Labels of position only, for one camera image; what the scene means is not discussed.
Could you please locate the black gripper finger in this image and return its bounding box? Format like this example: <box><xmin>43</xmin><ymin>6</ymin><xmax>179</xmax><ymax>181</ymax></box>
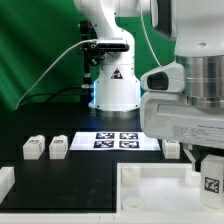
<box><xmin>183</xmin><ymin>144</ymin><xmax>200</xmax><ymax>172</ymax></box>

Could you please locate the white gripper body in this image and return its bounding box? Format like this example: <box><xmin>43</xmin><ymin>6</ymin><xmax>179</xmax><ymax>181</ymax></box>
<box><xmin>140</xmin><ymin>92</ymin><xmax>224</xmax><ymax>149</ymax></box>

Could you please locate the white square tabletop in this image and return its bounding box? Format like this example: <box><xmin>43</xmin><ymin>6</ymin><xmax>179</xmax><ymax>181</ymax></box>
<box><xmin>116</xmin><ymin>163</ymin><xmax>224</xmax><ymax>224</ymax></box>

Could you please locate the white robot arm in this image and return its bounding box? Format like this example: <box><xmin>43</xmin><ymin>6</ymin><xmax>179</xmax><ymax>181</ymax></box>
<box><xmin>73</xmin><ymin>0</ymin><xmax>224</xmax><ymax>149</ymax></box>

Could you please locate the white sheet with fiducial tags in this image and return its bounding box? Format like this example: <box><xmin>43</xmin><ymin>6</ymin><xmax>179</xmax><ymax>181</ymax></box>
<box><xmin>70</xmin><ymin>132</ymin><xmax>160</xmax><ymax>151</ymax></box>

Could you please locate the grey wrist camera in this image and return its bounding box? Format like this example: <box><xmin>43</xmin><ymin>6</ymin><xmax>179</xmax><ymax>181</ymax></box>
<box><xmin>140</xmin><ymin>62</ymin><xmax>185</xmax><ymax>93</ymax></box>

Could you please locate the black camera on mount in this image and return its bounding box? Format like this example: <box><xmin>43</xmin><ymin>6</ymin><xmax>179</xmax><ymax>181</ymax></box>
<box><xmin>77</xmin><ymin>20</ymin><xmax>130</xmax><ymax>66</ymax></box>

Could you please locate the black cable on table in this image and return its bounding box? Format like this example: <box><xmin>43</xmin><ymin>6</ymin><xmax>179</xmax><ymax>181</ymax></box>
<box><xmin>18</xmin><ymin>85</ymin><xmax>93</xmax><ymax>107</ymax></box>

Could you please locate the grey camera cable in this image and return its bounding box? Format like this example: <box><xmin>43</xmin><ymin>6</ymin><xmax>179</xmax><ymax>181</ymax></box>
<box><xmin>14</xmin><ymin>38</ymin><xmax>98</xmax><ymax>110</ymax></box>

